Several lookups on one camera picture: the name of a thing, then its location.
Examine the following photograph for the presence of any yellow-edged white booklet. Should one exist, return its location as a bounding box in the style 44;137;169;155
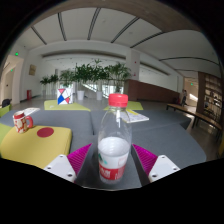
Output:
119;109;150;124

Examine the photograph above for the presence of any long wooden bench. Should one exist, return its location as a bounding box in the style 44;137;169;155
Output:
165;103;223;132

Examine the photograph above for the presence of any white box with coloured triangles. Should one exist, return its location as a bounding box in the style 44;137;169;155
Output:
56;87;75;106

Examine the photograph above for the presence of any wooden shelf unit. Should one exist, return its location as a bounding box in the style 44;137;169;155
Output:
196;71;224;125

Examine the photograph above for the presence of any flat round red coaster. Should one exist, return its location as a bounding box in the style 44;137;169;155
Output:
36;126;55;139

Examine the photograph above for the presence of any clear red-capped water bottle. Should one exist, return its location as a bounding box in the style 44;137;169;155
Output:
97;93;133;185

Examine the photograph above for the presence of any group of potted plants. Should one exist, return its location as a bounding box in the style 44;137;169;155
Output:
39;59;133;102

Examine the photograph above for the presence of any red and white mug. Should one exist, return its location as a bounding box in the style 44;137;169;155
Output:
12;110;34;134

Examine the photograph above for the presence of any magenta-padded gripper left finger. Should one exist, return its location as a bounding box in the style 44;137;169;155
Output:
43;143;100;186

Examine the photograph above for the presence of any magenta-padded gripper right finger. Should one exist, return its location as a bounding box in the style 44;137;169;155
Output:
129;143;182;187

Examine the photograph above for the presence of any framed wall picture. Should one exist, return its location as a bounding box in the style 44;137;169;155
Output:
28;63;37;76

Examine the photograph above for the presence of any person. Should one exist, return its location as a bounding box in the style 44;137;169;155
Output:
180;89;188;107

